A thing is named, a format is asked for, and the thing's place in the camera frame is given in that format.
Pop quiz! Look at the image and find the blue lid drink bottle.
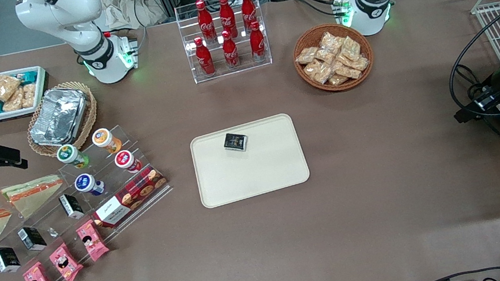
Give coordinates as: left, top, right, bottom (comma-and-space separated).
73, 171, 107, 200

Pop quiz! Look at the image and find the beige puffed snack packet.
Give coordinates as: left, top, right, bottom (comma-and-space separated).
326, 71, 351, 88
338, 34, 364, 63
19, 83, 40, 110
294, 46, 321, 66
349, 54, 371, 73
0, 89, 27, 114
0, 71, 24, 103
302, 57, 336, 87
317, 29, 346, 54
333, 60, 363, 83

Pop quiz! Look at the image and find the silver foil container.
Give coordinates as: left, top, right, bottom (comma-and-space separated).
24, 83, 93, 150

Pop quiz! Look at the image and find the crumpled beige cloth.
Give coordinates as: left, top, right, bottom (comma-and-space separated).
99, 0, 170, 33

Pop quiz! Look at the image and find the red cola bottle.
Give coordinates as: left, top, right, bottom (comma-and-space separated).
193, 35, 216, 78
219, 29, 242, 71
217, 0, 239, 39
239, 0, 260, 33
195, 0, 218, 45
246, 20, 269, 64

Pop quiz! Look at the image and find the clear acrylic bottle rack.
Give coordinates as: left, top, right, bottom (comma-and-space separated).
173, 0, 275, 87

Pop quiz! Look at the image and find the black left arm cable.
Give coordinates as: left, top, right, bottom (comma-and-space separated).
438, 3, 500, 126

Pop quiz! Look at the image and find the green lid drink bottle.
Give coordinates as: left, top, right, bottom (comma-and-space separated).
55, 141, 91, 172

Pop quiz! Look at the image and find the oval tan wicker basket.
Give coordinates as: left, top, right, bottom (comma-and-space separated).
20, 77, 104, 161

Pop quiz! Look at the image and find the round brown wicker basket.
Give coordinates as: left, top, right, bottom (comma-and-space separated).
288, 17, 378, 99

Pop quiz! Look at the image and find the red cookie box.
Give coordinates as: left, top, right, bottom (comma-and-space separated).
86, 163, 173, 230

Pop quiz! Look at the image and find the clear acrylic tiered stand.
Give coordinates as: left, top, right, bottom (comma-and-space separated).
0, 118, 186, 281

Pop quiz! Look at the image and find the red lid drink bottle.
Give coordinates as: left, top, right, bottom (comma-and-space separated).
113, 147, 144, 176

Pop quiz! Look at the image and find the white rectangular plastic bin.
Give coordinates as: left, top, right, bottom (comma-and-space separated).
0, 64, 54, 122

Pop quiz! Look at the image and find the beige plastic serving tray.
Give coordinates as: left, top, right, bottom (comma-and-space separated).
187, 111, 313, 211

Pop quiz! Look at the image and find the small teal snack packet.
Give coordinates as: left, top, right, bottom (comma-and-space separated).
19, 70, 40, 86

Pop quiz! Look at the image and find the orange lid drink bottle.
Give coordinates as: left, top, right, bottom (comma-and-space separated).
90, 125, 125, 157

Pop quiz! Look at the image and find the small black snack box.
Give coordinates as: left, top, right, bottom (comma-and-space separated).
0, 244, 23, 275
57, 191, 87, 223
16, 223, 48, 255
221, 130, 251, 154

